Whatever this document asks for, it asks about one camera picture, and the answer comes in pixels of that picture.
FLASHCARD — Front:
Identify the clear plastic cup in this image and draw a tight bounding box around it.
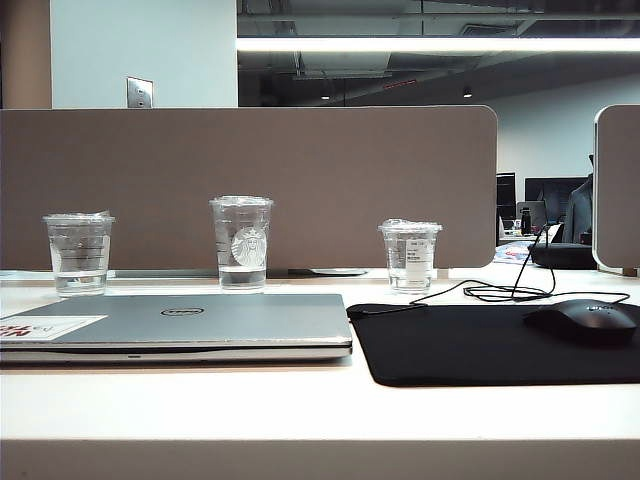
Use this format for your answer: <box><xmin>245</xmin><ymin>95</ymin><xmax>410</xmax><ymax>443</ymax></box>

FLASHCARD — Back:
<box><xmin>41</xmin><ymin>209</ymin><xmax>117</xmax><ymax>297</ymax></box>

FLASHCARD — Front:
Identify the clear cup with mermaid logo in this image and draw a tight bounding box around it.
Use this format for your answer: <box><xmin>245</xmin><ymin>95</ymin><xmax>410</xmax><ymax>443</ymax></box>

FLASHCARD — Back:
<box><xmin>208</xmin><ymin>195</ymin><xmax>276</xmax><ymax>292</ymax></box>

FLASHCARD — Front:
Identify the small clear cup, white label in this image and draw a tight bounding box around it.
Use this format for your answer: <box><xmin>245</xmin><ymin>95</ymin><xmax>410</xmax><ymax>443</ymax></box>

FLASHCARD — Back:
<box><xmin>377</xmin><ymin>217</ymin><xmax>445</xmax><ymax>294</ymax></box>

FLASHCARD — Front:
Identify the silver closed laptop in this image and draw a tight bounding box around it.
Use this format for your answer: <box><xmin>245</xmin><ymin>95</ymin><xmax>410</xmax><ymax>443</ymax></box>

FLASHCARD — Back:
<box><xmin>0</xmin><ymin>292</ymin><xmax>354</xmax><ymax>365</ymax></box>

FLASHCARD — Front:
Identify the wide brown desk partition panel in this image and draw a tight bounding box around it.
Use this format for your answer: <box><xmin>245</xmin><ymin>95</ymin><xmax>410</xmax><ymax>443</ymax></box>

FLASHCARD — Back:
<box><xmin>0</xmin><ymin>104</ymin><xmax>500</xmax><ymax>271</ymax></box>

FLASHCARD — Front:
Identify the black mouse pad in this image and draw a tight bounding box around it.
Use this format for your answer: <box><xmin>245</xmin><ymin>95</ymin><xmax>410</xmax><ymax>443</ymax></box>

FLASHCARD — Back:
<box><xmin>345</xmin><ymin>301</ymin><xmax>640</xmax><ymax>388</ymax></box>

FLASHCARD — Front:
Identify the white background desk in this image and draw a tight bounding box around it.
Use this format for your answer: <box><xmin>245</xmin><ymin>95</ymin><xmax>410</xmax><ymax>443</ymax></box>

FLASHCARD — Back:
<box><xmin>497</xmin><ymin>230</ymin><xmax>566</xmax><ymax>247</ymax></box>

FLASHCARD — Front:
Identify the blue white plastic bag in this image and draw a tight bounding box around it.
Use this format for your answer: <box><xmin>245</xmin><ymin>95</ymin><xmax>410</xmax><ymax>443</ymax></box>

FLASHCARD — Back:
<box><xmin>494</xmin><ymin>244</ymin><xmax>539</xmax><ymax>265</ymax></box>

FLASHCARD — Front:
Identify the long ceiling light strip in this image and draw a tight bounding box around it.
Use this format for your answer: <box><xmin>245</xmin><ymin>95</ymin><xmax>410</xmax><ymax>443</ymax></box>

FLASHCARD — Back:
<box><xmin>236</xmin><ymin>37</ymin><xmax>640</xmax><ymax>53</ymax></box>

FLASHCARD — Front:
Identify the black oval zip pouch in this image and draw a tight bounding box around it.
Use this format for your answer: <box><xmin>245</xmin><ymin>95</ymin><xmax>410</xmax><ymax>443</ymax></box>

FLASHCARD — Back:
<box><xmin>529</xmin><ymin>241</ymin><xmax>599</xmax><ymax>270</ymax></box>

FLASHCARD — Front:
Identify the desk cable cover flap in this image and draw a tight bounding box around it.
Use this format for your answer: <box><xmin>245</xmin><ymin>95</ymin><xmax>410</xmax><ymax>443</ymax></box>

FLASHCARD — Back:
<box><xmin>107</xmin><ymin>267</ymin><xmax>370</xmax><ymax>279</ymax></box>

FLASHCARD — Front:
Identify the thin black mouse cable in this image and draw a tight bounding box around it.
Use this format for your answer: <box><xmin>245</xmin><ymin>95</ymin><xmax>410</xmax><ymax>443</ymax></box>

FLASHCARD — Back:
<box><xmin>349</xmin><ymin>230</ymin><xmax>634</xmax><ymax>315</ymax></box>

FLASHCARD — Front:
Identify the metal wall switch plate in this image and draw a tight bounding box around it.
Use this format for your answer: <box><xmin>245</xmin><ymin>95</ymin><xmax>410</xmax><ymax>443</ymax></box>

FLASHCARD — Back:
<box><xmin>125</xmin><ymin>76</ymin><xmax>155</xmax><ymax>109</ymax></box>

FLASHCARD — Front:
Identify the black wired computer mouse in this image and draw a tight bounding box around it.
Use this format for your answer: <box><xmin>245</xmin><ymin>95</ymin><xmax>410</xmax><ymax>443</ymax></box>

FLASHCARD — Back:
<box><xmin>522</xmin><ymin>299</ymin><xmax>639</xmax><ymax>346</ymax></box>

